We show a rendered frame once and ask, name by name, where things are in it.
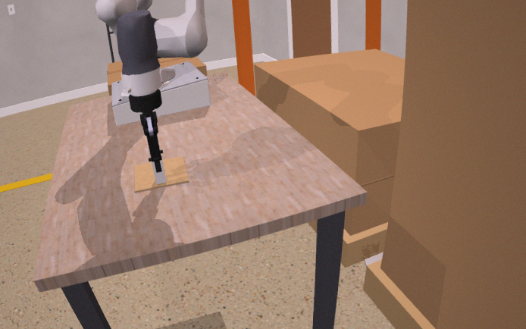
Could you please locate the tan flat mat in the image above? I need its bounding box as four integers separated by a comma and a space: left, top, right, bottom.
134, 156, 189, 193

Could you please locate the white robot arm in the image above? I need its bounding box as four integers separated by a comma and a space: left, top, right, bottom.
95, 0, 208, 96

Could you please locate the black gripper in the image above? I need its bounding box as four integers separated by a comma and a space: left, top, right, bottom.
129, 89, 167, 184

